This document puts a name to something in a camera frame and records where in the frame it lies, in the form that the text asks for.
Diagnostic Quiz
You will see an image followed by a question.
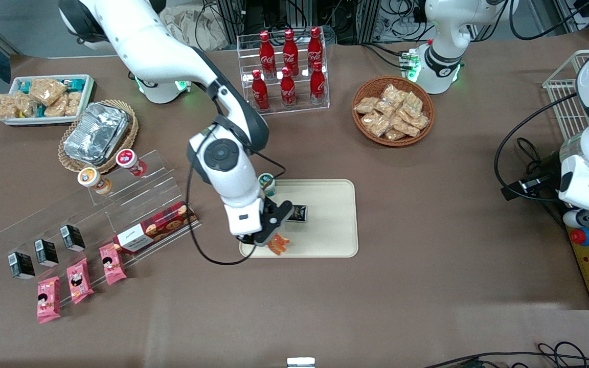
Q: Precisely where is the round wicker basket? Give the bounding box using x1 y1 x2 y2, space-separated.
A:
351 75 436 148

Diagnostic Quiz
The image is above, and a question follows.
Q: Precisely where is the orange lid yogurt cup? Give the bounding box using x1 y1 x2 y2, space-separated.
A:
77 167 113 195

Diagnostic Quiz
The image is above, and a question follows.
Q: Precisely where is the red lid yogurt cup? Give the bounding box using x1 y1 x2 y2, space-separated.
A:
116 148 148 177

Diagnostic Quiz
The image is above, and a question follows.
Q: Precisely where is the crumpled beige paper bag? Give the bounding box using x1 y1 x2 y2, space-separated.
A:
160 5 229 52

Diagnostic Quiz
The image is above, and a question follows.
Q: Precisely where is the green lid yogurt cup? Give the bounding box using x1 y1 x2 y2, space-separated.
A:
257 173 277 198

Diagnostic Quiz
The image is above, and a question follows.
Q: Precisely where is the black floor cable bundle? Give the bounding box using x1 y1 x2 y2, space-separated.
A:
421 341 589 368

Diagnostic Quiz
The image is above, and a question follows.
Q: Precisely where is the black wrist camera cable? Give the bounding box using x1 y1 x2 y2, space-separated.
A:
186 123 288 266
493 91 579 203

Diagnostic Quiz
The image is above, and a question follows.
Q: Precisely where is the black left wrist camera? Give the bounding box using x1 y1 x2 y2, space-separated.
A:
501 173 562 201

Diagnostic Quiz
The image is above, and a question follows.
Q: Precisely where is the pink cartoon snack packet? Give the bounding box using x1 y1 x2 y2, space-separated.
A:
98 242 128 286
66 257 95 305
36 276 62 325

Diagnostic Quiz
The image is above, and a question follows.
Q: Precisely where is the oval wicker basket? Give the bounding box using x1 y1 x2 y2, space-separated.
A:
58 99 140 174

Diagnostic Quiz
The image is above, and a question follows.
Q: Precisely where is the clear acrylic stepped display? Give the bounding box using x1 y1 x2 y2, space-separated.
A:
0 149 202 287

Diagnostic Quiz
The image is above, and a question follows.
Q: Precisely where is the white wire rack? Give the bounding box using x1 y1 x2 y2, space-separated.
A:
542 49 589 142

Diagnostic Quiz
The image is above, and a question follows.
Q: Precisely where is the small black drink carton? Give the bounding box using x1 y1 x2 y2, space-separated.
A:
34 238 60 268
8 251 36 281
59 224 86 253

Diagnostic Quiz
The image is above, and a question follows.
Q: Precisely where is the triangle sandwich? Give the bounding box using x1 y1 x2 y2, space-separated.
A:
266 233 291 256

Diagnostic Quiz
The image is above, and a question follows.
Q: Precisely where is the red cola bottle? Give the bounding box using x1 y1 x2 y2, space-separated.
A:
307 27 324 73
282 29 300 78
259 31 277 80
251 70 270 112
309 61 327 106
280 67 297 109

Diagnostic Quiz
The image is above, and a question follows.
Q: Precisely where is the black left wrist camera cable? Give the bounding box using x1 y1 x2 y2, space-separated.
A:
493 91 579 203

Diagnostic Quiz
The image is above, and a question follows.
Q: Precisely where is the puffed rice bar packet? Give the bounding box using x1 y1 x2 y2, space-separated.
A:
15 92 37 118
28 77 68 107
0 93 19 121
43 95 71 119
64 90 83 118

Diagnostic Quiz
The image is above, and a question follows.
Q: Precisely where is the black coiled cable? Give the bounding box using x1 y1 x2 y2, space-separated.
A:
516 137 545 175

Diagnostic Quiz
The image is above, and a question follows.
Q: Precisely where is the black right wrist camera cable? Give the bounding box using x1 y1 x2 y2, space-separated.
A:
186 123 288 266

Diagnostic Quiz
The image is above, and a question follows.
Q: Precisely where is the beige plastic tray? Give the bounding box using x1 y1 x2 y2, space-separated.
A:
239 178 359 259

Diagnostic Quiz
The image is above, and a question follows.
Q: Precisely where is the white rectangular snack bin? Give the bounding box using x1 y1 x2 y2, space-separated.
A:
0 74 95 127

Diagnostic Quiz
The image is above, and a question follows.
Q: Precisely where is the aluminium foil container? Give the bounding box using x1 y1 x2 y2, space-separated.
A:
63 101 132 166

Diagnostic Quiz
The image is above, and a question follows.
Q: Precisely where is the red tartan cookie box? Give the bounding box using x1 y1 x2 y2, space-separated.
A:
112 200 199 255

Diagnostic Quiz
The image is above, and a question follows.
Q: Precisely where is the clear acrylic bottle rack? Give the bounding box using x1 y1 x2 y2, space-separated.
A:
236 27 331 119

